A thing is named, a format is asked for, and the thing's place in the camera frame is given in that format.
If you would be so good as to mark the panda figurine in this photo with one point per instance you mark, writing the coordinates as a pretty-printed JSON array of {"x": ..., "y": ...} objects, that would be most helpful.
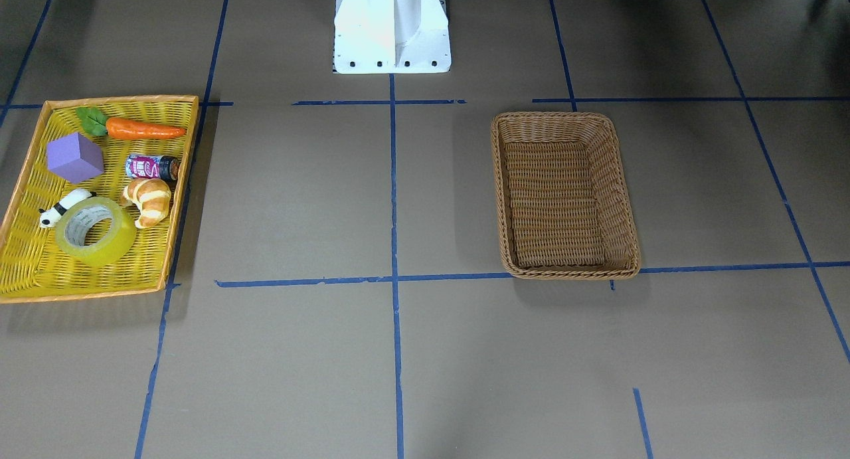
[{"x": 49, "y": 218}]

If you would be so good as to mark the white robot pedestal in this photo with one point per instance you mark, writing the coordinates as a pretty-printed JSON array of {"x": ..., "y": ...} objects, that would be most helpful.
[{"x": 391, "y": 37}]

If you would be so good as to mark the purple foam cube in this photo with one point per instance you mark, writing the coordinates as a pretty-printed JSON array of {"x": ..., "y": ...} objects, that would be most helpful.
[{"x": 74, "y": 158}]

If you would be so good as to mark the small pink drink can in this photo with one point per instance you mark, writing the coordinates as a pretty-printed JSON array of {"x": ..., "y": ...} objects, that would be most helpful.
[{"x": 163, "y": 167}]

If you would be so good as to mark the yellow woven tray basket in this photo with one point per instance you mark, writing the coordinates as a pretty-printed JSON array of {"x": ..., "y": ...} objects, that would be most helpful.
[{"x": 34, "y": 269}]

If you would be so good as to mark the orange toy carrot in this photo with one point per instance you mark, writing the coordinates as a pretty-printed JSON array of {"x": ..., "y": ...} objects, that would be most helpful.
[{"x": 96, "y": 123}]

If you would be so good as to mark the toy croissant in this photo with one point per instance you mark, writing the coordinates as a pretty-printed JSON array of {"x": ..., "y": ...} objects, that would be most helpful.
[{"x": 151, "y": 197}]

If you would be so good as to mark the brown wicker basket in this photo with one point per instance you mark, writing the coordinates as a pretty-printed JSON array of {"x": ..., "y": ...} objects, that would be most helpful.
[{"x": 563, "y": 206}]

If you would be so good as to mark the yellow packing tape roll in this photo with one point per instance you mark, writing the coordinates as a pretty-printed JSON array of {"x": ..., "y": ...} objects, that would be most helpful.
[{"x": 95, "y": 231}]

